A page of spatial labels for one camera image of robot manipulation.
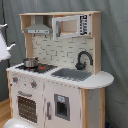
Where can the small steel pot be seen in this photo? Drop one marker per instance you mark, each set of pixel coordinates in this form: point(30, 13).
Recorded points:
point(30, 62)

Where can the white microwave door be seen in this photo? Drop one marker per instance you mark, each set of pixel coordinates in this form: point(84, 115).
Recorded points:
point(71, 26)

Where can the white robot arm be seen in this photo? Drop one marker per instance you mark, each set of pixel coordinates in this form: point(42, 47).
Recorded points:
point(4, 54)

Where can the wooden toy kitchen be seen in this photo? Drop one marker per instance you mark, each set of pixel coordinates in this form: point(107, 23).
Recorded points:
point(62, 53)

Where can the grey toy sink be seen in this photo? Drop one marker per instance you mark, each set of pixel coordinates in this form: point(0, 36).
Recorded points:
point(72, 74)

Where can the black toy faucet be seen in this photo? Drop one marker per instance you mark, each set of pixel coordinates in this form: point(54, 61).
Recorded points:
point(80, 65)

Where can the black stove top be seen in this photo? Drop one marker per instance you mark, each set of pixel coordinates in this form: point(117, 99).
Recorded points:
point(40, 68)

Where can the right red stove knob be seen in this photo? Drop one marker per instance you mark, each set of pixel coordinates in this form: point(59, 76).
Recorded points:
point(33, 84)

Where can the red stove knob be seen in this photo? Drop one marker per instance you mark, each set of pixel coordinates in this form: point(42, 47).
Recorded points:
point(33, 84)
point(15, 79)

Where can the cabinet door with dispenser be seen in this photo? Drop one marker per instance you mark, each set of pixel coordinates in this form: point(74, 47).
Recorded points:
point(63, 106)

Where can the grey range hood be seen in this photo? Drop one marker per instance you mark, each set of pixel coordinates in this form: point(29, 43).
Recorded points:
point(39, 27)

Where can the left red stove knob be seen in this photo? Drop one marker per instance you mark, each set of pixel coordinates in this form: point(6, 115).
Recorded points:
point(15, 79)

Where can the oven door with window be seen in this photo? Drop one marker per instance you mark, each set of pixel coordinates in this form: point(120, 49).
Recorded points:
point(27, 106)

